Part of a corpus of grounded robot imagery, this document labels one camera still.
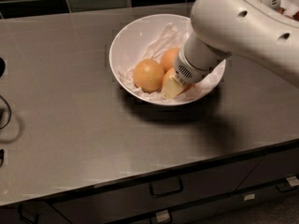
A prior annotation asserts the white ceramic bowl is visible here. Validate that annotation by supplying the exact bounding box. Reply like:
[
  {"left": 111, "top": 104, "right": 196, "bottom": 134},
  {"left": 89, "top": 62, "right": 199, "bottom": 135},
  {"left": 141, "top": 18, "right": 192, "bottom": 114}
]
[{"left": 109, "top": 14, "right": 226, "bottom": 100}]

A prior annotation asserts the white crumpled paper napkin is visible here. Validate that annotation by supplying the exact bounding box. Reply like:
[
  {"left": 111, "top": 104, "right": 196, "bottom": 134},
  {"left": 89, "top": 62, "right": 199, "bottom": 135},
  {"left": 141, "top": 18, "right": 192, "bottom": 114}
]
[{"left": 117, "top": 23, "right": 222, "bottom": 105}]

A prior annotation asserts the dark drawer front middle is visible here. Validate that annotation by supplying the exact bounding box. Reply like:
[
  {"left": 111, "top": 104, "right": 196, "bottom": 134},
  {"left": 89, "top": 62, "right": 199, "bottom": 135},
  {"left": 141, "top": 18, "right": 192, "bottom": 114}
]
[{"left": 54, "top": 158, "right": 260, "bottom": 224}]

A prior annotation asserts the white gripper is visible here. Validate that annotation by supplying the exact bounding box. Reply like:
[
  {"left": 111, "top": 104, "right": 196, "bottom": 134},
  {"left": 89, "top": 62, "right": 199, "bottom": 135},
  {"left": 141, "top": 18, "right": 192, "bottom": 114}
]
[{"left": 162, "top": 33, "right": 231, "bottom": 99}]

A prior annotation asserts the dark drawer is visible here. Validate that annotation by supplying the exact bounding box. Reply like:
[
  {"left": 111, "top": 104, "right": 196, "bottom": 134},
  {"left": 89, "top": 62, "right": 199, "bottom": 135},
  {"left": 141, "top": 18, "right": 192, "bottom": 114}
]
[
  {"left": 238, "top": 147, "right": 299, "bottom": 189},
  {"left": 54, "top": 158, "right": 260, "bottom": 224}
]

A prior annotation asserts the white drawer label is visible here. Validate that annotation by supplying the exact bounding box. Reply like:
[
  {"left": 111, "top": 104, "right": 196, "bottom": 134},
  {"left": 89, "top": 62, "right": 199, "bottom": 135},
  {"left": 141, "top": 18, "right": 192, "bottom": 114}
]
[{"left": 155, "top": 210, "right": 171, "bottom": 224}]

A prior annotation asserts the dark drawer front right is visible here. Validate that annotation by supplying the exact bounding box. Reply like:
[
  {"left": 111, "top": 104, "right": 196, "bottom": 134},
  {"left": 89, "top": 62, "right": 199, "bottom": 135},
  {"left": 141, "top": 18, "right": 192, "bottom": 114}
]
[{"left": 238, "top": 147, "right": 299, "bottom": 189}]

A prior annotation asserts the red chopped food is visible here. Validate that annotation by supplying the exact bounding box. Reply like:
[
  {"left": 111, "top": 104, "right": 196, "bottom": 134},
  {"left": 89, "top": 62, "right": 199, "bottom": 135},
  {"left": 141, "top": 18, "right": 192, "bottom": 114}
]
[{"left": 278, "top": 5, "right": 299, "bottom": 21}]

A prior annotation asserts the orange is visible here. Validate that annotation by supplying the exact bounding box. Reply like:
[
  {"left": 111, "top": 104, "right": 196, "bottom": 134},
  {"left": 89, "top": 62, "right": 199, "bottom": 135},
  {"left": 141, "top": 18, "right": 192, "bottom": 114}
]
[
  {"left": 133, "top": 59, "right": 164, "bottom": 92},
  {"left": 162, "top": 68, "right": 192, "bottom": 92},
  {"left": 160, "top": 47, "right": 179, "bottom": 72}
]

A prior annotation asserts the black cable loop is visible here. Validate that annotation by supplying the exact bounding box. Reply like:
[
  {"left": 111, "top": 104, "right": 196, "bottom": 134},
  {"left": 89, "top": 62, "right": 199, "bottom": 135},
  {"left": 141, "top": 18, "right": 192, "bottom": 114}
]
[{"left": 0, "top": 94, "right": 13, "bottom": 131}]

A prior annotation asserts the white label right drawer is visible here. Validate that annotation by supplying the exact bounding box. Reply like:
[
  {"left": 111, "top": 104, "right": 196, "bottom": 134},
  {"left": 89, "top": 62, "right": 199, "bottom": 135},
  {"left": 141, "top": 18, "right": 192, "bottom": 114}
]
[{"left": 286, "top": 176, "right": 299, "bottom": 187}]

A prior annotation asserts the black drawer handle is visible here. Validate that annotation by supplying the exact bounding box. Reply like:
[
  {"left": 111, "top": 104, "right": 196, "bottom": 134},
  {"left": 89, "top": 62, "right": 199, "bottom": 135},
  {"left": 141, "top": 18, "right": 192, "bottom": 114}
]
[
  {"left": 149, "top": 177, "right": 184, "bottom": 198},
  {"left": 276, "top": 179, "right": 299, "bottom": 193}
]

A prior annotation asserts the black drawer handle middle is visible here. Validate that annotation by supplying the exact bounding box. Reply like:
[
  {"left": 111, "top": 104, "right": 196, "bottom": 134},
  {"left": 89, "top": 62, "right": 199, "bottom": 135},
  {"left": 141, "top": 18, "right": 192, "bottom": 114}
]
[{"left": 149, "top": 177, "right": 184, "bottom": 198}]

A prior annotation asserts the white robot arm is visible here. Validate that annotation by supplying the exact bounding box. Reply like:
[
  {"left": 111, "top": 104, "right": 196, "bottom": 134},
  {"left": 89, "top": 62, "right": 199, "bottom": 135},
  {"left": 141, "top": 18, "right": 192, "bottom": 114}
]
[{"left": 162, "top": 0, "right": 299, "bottom": 99}]

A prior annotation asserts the white label lower middle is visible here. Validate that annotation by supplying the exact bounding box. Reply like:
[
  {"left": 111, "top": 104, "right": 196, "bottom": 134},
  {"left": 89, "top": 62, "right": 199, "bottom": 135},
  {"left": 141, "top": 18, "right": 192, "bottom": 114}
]
[{"left": 244, "top": 193, "right": 255, "bottom": 201}]

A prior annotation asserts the black drawer handle right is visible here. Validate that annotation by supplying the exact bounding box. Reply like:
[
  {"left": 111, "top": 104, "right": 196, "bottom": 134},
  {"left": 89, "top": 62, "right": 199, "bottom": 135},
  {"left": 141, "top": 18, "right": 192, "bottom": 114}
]
[{"left": 276, "top": 179, "right": 299, "bottom": 193}]

